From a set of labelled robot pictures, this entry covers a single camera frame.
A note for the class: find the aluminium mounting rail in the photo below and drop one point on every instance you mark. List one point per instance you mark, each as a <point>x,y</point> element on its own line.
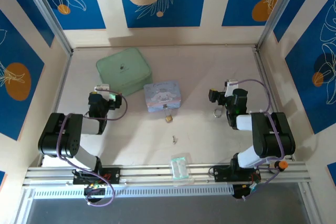
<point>147,174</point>

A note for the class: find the aluminium frame post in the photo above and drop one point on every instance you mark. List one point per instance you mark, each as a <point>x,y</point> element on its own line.
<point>47,11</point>
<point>278,11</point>

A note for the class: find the small silver key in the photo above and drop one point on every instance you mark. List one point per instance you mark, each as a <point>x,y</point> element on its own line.
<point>174,139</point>

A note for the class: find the green zip pouch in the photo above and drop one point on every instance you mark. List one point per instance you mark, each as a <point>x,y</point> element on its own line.
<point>120,70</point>

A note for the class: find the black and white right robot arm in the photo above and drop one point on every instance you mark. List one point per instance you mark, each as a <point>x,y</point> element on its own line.
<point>273,134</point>

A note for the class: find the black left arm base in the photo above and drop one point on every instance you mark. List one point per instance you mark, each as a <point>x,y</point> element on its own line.
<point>111,175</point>

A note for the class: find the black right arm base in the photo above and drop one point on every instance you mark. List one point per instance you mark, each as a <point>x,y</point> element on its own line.
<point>223,174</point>

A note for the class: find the brass padlock with steel shackle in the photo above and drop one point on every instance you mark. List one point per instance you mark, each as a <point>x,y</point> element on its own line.
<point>168,118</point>

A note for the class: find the clear plastic bag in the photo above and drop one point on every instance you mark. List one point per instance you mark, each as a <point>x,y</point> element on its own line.
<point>179,167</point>

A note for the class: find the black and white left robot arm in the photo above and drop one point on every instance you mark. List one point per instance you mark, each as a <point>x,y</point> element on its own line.
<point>65,134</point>

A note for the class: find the blue cartoon tin box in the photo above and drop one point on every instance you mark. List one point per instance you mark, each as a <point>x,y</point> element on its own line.
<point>161,95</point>

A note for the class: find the orange emergency stop button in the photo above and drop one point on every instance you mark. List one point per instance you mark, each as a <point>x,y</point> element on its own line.
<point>283,165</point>

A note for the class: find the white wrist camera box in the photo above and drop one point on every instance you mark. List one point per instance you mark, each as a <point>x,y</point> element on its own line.
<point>231,86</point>
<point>102,87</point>

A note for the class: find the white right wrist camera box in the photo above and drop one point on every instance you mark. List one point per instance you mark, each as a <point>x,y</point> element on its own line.
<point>231,86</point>

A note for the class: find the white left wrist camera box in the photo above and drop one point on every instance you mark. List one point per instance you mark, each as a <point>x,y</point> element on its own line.
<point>102,87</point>

